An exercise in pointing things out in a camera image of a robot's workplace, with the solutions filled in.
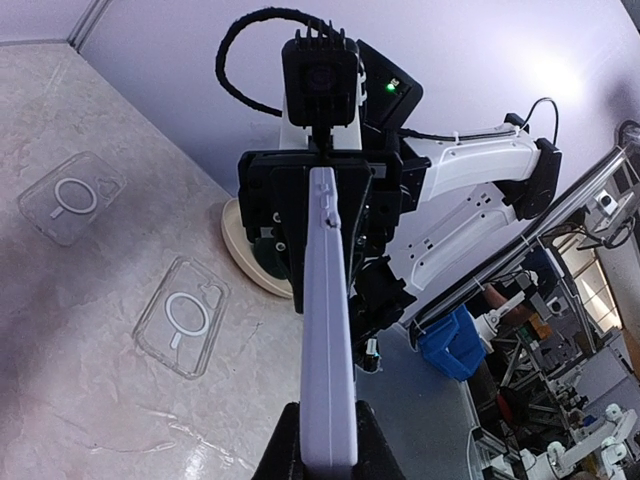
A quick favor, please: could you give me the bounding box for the right aluminium corner post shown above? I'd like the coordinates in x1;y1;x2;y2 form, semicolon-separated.
67;0;112;52

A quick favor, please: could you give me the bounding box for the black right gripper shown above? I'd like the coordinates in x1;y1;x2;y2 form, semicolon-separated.
238;150;403;313

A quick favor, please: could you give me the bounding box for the dark green mug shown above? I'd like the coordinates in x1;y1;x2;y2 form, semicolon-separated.
252;237;290;280

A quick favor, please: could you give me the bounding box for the beige round plate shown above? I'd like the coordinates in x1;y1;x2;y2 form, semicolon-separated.
220;198;293;300

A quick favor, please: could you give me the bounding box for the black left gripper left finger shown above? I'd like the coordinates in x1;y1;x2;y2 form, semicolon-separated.
254;402;305;480

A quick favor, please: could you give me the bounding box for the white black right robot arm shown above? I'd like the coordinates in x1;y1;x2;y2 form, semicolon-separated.
239;37;561;364

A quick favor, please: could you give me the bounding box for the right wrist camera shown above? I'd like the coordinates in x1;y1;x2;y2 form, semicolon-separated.
281;21;360;128

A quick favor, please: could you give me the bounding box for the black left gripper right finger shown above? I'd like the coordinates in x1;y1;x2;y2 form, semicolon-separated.
352;400;405;480

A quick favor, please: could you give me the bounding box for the lavender silicone phone case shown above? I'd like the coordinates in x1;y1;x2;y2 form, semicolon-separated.
299;167;358;479

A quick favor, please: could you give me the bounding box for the blue plastic bin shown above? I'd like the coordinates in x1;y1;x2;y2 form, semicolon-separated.
417;305;486;382

